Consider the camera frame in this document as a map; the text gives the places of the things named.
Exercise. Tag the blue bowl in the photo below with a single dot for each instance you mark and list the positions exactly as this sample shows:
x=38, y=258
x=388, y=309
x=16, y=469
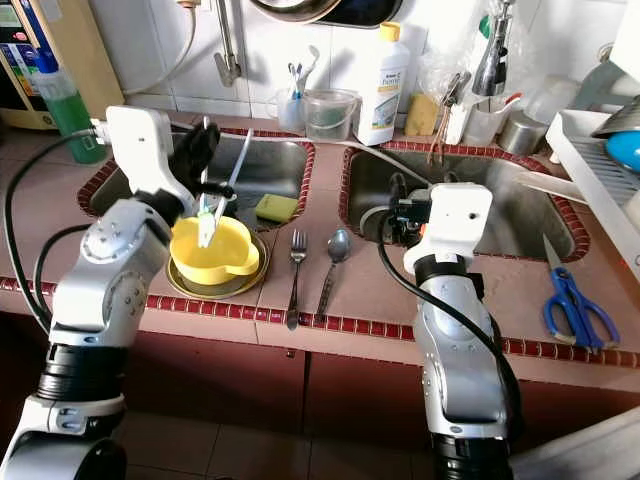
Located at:
x=625, y=150

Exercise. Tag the steel spoon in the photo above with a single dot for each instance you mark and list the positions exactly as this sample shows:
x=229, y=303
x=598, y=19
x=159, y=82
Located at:
x=337, y=245

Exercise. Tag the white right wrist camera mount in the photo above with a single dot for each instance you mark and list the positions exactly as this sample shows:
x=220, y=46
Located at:
x=455, y=215

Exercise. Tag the chrome sink faucet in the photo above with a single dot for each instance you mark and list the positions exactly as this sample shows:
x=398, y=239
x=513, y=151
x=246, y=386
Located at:
x=495, y=60

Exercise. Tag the clear plastic bucket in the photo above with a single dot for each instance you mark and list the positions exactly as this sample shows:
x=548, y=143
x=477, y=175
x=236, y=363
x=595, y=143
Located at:
x=330, y=118

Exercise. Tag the white plastic dish rack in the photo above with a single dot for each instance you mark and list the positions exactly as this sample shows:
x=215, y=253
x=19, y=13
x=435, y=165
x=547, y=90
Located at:
x=585, y=165

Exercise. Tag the green liquid bottle blue cap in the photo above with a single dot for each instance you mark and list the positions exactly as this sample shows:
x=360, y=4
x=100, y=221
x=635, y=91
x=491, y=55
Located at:
x=72, y=115

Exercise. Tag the beige water ionizer machine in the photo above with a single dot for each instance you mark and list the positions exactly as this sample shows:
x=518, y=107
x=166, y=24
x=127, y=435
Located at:
x=95, y=70

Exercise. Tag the round steel plate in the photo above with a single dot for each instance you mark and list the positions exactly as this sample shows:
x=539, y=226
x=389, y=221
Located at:
x=253, y=285

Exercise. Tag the steel cup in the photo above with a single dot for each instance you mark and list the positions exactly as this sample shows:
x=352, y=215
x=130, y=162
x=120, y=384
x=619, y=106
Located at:
x=522, y=135

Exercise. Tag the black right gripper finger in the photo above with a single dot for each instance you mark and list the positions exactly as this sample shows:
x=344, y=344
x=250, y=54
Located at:
x=390, y=196
x=389, y=230

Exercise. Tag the hanging steel pan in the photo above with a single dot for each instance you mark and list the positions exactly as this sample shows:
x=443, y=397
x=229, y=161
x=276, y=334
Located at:
x=325, y=10

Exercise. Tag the white utensil cup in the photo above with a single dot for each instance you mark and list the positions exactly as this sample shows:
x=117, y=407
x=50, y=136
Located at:
x=478, y=125

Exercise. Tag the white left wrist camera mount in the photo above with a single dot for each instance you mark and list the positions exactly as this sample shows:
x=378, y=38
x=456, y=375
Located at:
x=145, y=150

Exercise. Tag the white detergent bottle yellow cap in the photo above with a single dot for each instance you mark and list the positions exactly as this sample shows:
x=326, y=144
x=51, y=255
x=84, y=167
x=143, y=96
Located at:
x=383, y=100

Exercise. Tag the thick yellow sponge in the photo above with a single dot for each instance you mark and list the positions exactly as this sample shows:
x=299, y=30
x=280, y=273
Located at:
x=420, y=115

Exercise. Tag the metal wall tap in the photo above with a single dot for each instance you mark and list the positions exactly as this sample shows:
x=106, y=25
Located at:
x=227, y=65

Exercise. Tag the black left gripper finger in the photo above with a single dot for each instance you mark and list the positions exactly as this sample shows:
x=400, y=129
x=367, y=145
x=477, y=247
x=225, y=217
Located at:
x=214, y=145
x=188, y=145

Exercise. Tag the steel fork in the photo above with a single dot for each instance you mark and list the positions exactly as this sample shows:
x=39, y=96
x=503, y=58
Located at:
x=297, y=250

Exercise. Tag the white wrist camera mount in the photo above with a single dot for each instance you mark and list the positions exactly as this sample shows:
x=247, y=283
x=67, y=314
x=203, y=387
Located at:
x=455, y=215
x=145, y=150

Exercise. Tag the blue toothbrush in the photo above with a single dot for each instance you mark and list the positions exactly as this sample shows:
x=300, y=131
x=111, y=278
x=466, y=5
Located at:
x=295, y=80

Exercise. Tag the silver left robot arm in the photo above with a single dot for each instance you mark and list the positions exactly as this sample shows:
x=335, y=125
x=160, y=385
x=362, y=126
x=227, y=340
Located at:
x=110, y=290

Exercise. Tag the clear toothbrush cup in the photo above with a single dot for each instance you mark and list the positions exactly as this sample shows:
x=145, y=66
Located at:
x=289, y=112

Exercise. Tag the flat yellow green sponge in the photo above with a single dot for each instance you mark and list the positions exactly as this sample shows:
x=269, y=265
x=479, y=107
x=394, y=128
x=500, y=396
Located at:
x=275, y=207

